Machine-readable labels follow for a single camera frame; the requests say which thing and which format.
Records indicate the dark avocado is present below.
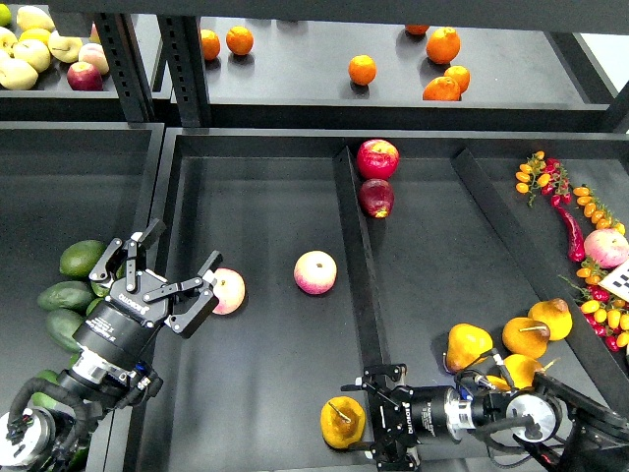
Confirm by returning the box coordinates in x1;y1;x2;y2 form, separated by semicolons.
36;280;96;313
45;309;84;353

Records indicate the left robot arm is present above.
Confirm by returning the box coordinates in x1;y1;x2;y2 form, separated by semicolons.
1;219;222;471

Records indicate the cherry tomato bunch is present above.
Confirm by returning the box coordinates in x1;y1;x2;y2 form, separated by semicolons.
560;257;628;352
515;150;572;207

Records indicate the pale yellow pear front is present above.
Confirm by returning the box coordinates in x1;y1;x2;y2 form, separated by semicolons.
0;58;38;90

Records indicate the pink apple left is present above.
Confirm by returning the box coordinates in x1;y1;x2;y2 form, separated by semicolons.
212;267;246;316

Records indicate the black middle tray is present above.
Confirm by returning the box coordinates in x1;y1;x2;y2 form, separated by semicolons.
100;126;629;472

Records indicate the pale yellow apple middle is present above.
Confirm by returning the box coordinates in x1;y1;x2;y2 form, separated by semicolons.
13;39;51;73

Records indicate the pale peach on shelf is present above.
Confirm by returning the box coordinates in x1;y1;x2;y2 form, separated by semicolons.
79;43;110;76

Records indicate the green avocado small right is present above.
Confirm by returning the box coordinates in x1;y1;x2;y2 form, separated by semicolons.
86;298;103;316

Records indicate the yellow pear with stem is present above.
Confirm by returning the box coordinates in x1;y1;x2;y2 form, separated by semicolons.
501;317;550;359

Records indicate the pink apple centre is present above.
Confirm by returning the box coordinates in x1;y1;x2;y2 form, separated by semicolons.
293;250;337;295

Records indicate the bright red apple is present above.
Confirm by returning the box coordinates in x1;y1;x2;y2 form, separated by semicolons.
357;139;400;180

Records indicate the pink peach right tray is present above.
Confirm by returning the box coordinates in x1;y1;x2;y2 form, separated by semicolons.
584;228;628;269

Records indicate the dark avocado lower middle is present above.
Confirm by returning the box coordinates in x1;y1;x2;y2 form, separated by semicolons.
45;309;84;353

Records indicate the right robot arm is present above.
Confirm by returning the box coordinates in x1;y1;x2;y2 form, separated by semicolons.
343;349;628;471

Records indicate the dark avocado left middle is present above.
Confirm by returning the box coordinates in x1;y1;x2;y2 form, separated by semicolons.
36;280;96;313

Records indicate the lower cherry tomato bunch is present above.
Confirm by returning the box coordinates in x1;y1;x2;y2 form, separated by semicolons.
560;257;628;352

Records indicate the green avocado bottom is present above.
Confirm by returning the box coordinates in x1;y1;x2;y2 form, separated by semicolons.
67;447;89;472

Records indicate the dark red apple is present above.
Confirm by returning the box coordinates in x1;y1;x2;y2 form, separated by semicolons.
358;178;395;218

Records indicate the orange far left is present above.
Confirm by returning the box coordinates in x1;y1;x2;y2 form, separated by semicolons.
200;29;221;61

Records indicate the black left tray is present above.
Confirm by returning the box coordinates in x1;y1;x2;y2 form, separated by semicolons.
0;120;166;472

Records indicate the upper cherry tomato bunch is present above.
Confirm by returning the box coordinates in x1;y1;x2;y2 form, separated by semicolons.
515;150;572;207

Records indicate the yellow pear top shelf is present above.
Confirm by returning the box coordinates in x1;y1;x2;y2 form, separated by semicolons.
16;5;55;31

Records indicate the pink apple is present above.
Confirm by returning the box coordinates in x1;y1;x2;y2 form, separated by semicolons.
212;267;246;316
293;250;337;295

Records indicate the black shelf post left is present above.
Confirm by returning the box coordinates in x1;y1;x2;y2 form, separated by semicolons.
94;13;154;123

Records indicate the black shelf post right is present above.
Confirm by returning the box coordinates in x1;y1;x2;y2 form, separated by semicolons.
157;15;211;128

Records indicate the red chili pepper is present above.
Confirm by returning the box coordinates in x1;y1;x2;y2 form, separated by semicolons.
555;206;586;263

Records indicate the red apple on shelf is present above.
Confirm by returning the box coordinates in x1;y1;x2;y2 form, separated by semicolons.
67;61;103;91

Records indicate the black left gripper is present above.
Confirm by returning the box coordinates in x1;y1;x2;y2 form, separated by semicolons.
73;218;223;377

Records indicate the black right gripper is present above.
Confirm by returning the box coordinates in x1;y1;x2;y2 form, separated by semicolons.
340;363;455;471

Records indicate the checkered marker card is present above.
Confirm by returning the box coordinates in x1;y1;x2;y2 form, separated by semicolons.
599;261;629;302

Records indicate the yellow apple with stem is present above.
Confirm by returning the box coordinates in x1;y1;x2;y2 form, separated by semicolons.
47;30;84;64

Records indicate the black shelf post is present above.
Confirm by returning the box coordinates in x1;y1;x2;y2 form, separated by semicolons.
157;15;211;128
94;13;154;123

